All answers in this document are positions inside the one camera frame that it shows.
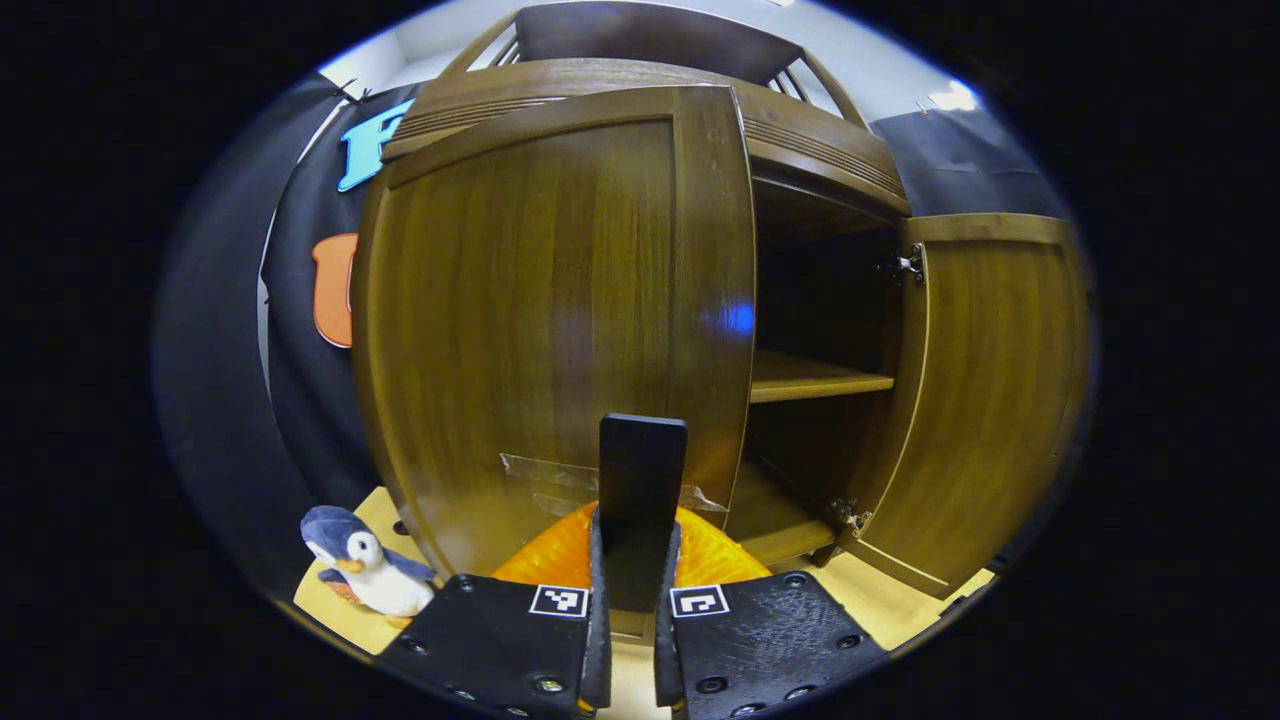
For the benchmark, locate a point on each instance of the black binder clip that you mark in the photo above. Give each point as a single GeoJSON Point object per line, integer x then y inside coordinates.
{"type": "Point", "coordinates": [350, 93]}

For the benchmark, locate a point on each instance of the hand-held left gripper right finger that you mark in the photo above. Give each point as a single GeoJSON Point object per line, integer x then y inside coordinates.
{"type": "Point", "coordinates": [760, 640]}

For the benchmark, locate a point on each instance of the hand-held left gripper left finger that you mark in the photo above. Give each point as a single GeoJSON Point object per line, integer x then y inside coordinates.
{"type": "Point", "coordinates": [500, 645]}

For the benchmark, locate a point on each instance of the wooden cabinet drawer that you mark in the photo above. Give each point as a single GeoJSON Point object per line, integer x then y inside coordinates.
{"type": "Point", "coordinates": [830, 150]}

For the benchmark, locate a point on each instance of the metal door hinge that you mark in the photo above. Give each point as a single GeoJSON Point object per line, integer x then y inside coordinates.
{"type": "Point", "coordinates": [910, 265]}
{"type": "Point", "coordinates": [850, 515]}

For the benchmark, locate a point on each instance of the wooden cabinet door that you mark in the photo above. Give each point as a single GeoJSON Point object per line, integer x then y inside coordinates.
{"type": "Point", "coordinates": [980, 400]}
{"type": "Point", "coordinates": [520, 330]}

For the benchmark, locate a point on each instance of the ceiling light panel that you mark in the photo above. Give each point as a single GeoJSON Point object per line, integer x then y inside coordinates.
{"type": "Point", "coordinates": [955, 97]}

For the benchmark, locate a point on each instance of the black backdrop cloth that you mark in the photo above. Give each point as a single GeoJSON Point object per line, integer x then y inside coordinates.
{"type": "Point", "coordinates": [220, 400]}

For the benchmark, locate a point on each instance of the penguin plush toy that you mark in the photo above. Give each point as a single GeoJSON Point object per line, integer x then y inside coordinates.
{"type": "Point", "coordinates": [370, 575]}

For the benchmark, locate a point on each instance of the wooden inner shelf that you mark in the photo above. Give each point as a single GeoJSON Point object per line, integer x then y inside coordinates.
{"type": "Point", "coordinates": [800, 378]}

